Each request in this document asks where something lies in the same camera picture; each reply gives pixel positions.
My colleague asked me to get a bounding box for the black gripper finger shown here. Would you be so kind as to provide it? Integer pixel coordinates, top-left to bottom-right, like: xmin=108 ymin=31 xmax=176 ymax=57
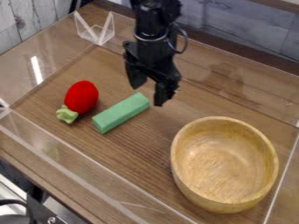
xmin=153 ymin=81 xmax=178 ymax=107
xmin=125 ymin=60 xmax=146 ymax=89

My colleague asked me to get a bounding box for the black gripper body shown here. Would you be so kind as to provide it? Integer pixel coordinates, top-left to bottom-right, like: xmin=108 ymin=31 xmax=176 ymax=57
xmin=122 ymin=37 xmax=181 ymax=83

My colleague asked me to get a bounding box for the green rectangular block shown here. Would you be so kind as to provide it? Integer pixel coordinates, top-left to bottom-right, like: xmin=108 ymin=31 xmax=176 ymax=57
xmin=91 ymin=93 xmax=149 ymax=134

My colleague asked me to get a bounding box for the brown wooden bowl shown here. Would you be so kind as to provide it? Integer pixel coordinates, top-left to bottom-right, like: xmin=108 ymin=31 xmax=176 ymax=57
xmin=170 ymin=116 xmax=278 ymax=214

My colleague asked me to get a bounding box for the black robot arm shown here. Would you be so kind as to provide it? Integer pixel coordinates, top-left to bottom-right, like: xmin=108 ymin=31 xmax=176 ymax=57
xmin=122 ymin=0 xmax=188 ymax=107

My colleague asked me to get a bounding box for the red plush strawberry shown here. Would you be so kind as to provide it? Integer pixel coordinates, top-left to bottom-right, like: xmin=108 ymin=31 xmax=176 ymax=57
xmin=55 ymin=80 xmax=98 ymax=124

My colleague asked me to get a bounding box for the clear acrylic corner bracket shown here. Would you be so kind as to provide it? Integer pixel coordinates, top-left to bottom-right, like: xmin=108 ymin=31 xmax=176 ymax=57
xmin=73 ymin=11 xmax=114 ymax=46

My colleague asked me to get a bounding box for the clear acrylic tray wall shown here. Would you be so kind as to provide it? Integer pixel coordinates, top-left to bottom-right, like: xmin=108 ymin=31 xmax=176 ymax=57
xmin=0 ymin=106 xmax=196 ymax=224

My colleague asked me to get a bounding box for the black metal bracket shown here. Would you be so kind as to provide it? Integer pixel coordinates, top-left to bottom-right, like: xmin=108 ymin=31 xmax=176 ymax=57
xmin=25 ymin=195 xmax=67 ymax=224

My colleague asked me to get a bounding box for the black cable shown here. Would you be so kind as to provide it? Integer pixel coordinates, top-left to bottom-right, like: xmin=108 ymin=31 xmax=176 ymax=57
xmin=0 ymin=199 xmax=35 ymax=224

